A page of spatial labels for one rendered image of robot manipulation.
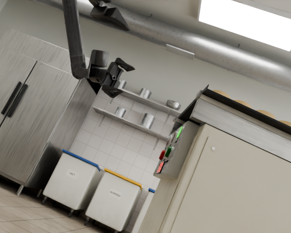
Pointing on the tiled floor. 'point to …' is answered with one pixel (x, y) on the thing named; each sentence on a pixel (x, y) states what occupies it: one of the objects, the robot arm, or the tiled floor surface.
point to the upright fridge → (33, 108)
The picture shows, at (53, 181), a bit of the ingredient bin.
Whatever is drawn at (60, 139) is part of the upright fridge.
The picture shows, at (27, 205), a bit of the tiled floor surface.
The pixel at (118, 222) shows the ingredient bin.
